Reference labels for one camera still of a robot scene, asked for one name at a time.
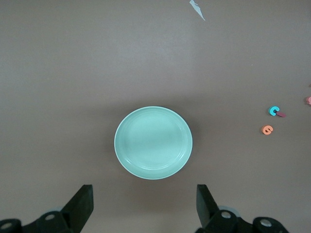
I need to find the white tape scrap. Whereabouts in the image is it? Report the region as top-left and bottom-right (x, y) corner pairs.
(189, 0), (206, 22)

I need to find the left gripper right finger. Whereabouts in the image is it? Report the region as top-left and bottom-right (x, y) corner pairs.
(195, 184), (292, 233)

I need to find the brown table cover sheet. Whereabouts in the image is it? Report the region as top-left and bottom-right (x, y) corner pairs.
(0, 0), (311, 233)

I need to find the green plate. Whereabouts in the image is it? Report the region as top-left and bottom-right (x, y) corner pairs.
(114, 105), (193, 181)

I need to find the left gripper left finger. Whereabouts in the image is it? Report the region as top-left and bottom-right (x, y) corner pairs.
(0, 184), (95, 233)

